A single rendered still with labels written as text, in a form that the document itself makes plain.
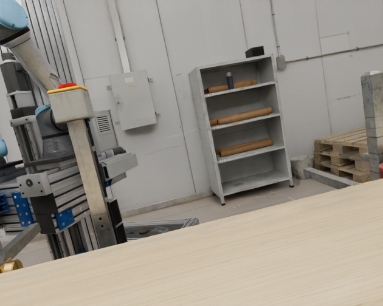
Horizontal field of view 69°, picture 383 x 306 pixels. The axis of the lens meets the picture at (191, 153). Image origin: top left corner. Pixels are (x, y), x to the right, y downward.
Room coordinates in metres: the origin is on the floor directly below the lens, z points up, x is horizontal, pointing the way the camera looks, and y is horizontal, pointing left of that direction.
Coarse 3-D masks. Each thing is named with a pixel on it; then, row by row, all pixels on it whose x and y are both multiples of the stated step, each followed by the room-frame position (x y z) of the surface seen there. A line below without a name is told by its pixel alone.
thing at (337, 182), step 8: (312, 168) 1.01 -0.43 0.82; (304, 176) 1.03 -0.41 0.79; (312, 176) 0.97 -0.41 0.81; (320, 176) 0.92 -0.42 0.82; (328, 176) 0.89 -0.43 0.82; (336, 176) 0.87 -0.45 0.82; (328, 184) 0.88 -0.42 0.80; (336, 184) 0.83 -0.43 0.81; (344, 184) 0.80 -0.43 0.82; (352, 184) 0.77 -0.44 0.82
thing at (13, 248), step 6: (30, 228) 0.87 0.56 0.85; (36, 228) 0.89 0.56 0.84; (18, 234) 0.83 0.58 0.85; (24, 234) 0.82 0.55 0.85; (30, 234) 0.85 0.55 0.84; (36, 234) 0.88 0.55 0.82; (12, 240) 0.79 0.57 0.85; (18, 240) 0.78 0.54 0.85; (24, 240) 0.80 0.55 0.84; (30, 240) 0.84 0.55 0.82; (6, 246) 0.75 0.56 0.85; (12, 246) 0.74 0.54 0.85; (18, 246) 0.77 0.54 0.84; (24, 246) 0.80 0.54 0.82; (6, 252) 0.71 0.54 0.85; (12, 252) 0.73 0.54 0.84; (18, 252) 0.76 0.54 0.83; (6, 258) 0.70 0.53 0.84; (12, 258) 0.72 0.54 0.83
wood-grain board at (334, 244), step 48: (336, 192) 0.54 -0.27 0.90; (144, 240) 0.50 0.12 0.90; (192, 240) 0.46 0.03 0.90; (240, 240) 0.42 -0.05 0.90; (288, 240) 0.39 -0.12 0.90; (336, 240) 0.37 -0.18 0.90; (0, 288) 0.43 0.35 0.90; (48, 288) 0.40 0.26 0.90; (96, 288) 0.37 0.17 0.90; (144, 288) 0.35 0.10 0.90; (192, 288) 0.33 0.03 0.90; (240, 288) 0.31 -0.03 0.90; (288, 288) 0.29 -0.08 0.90; (336, 288) 0.28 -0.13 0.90
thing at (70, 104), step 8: (64, 88) 0.61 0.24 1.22; (72, 88) 0.61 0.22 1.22; (80, 88) 0.62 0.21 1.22; (56, 96) 0.61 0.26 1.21; (64, 96) 0.61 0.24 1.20; (72, 96) 0.61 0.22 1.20; (80, 96) 0.61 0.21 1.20; (88, 96) 0.66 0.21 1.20; (56, 104) 0.61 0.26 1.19; (64, 104) 0.61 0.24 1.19; (72, 104) 0.61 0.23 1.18; (80, 104) 0.61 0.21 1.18; (88, 104) 0.64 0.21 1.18; (56, 112) 0.60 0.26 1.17; (64, 112) 0.61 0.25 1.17; (72, 112) 0.61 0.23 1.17; (80, 112) 0.61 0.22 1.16; (88, 112) 0.62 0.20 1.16; (56, 120) 0.60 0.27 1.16; (64, 120) 0.61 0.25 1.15; (72, 120) 0.61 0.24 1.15; (88, 120) 0.64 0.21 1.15
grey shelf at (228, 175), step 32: (224, 64) 3.07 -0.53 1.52; (256, 64) 3.58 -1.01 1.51; (224, 96) 3.51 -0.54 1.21; (256, 96) 3.57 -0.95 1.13; (224, 128) 3.49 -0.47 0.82; (256, 128) 3.56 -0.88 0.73; (224, 160) 3.04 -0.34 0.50; (256, 160) 3.55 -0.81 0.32; (288, 160) 3.15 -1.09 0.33; (224, 192) 3.05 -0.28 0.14
